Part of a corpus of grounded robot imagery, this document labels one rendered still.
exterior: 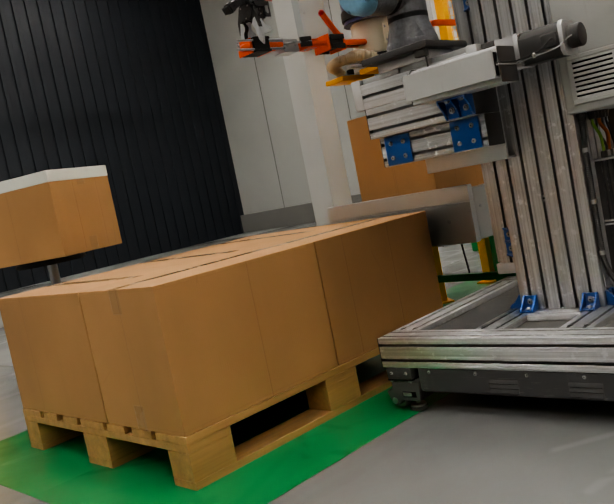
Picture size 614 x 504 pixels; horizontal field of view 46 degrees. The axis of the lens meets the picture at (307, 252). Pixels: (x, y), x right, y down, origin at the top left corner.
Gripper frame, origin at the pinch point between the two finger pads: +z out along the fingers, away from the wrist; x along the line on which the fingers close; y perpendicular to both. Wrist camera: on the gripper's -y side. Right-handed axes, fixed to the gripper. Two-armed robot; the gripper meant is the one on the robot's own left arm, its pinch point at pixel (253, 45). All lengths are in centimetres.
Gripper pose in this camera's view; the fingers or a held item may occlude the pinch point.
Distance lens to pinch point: 257.1
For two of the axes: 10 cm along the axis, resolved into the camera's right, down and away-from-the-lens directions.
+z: 2.0, 9.8, 0.9
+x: -6.3, 0.6, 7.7
